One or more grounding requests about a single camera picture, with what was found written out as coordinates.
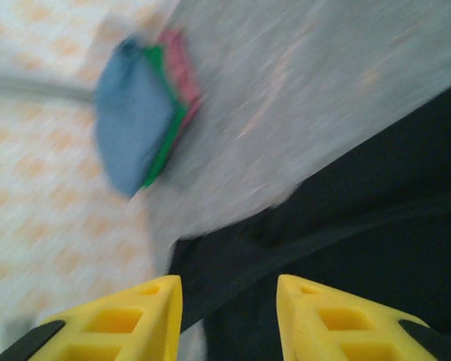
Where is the black t-shirt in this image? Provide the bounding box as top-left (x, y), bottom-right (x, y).
top-left (167, 77), bottom-right (451, 361)

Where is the blue folded t-shirt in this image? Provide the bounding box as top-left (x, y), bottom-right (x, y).
top-left (91, 35), bottom-right (177, 201)

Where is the green folded t-shirt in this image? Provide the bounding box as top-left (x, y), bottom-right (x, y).
top-left (138, 44), bottom-right (191, 190)

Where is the pink folded t-shirt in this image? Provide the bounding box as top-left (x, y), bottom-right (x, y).
top-left (155, 27), bottom-right (203, 132)

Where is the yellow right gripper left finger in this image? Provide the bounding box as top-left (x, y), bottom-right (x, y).
top-left (0, 274), bottom-right (184, 361)

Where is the aluminium corner post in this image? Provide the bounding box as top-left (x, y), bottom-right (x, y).
top-left (0, 72), bottom-right (97, 103)

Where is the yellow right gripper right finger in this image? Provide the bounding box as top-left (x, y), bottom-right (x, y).
top-left (277, 274), bottom-right (447, 361)

